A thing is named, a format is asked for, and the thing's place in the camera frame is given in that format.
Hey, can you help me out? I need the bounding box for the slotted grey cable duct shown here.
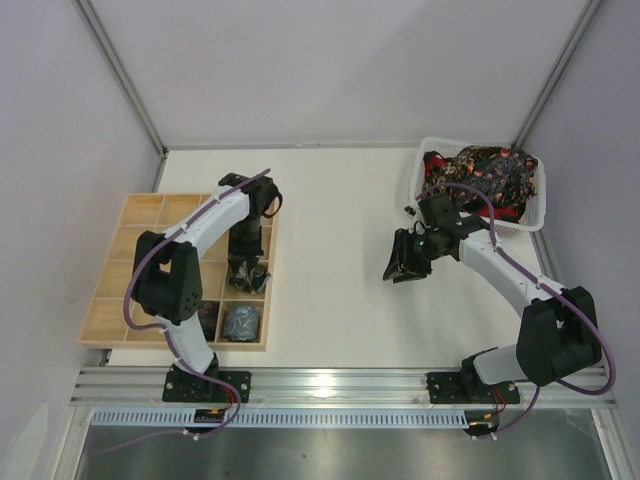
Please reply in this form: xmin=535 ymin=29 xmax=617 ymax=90
xmin=91 ymin=407 xmax=469 ymax=429

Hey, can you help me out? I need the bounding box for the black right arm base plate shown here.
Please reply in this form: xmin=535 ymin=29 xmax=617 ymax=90
xmin=425 ymin=371 xmax=521 ymax=405

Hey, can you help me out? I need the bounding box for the aluminium frame rail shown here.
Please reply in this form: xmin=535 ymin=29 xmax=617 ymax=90
xmin=69 ymin=364 xmax=617 ymax=407

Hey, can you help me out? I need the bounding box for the white plastic basket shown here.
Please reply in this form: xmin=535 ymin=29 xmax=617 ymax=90
xmin=408 ymin=137 xmax=546 ymax=235

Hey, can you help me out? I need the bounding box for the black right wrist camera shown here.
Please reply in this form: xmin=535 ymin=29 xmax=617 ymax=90
xmin=418 ymin=193 xmax=461 ymax=229

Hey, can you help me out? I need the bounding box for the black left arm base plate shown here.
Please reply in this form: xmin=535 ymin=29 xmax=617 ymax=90
xmin=162 ymin=368 xmax=252 ymax=403

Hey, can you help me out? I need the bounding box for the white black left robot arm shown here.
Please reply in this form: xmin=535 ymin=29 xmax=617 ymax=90
xmin=123 ymin=169 xmax=283 ymax=386

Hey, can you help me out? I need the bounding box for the wooden grid organizer tray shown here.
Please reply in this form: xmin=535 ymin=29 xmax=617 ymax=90
xmin=75 ymin=192 xmax=281 ymax=353

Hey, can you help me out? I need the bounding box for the pile of dark floral ties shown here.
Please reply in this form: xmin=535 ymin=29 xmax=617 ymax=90
xmin=422 ymin=145 xmax=539 ymax=223

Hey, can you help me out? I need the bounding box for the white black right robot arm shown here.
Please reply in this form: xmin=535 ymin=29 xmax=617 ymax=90
xmin=383 ymin=217 xmax=607 ymax=387

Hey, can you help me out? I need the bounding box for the orange grey patterned tie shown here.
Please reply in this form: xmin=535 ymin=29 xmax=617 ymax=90
xmin=229 ymin=259 xmax=271 ymax=295

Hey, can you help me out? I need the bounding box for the rolled dark floral tie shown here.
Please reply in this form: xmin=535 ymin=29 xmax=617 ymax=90
xmin=198 ymin=300 xmax=220 ymax=342

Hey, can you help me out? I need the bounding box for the rolled grey leaf-pattern tie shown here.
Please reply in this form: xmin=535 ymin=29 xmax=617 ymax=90
xmin=222 ymin=305 xmax=261 ymax=343

